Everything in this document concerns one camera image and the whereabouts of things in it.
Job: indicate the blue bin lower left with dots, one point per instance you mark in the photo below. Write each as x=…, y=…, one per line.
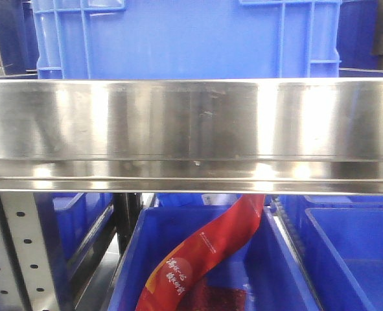
x=76, y=212

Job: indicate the blue bin lower right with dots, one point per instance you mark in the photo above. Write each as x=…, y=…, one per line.
x=340, y=240

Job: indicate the red printed packaging bag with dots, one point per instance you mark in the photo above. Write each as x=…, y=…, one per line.
x=199, y=253

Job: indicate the blue bin lower centre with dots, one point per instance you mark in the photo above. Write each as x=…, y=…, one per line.
x=262, y=275

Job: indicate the large blue plastic bin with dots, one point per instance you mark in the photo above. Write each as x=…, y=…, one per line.
x=186, y=39

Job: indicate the stainless steel shelf rail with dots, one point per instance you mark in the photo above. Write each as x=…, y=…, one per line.
x=272, y=136

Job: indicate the perforated grey shelf upright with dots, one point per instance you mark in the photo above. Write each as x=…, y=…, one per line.
x=15, y=292

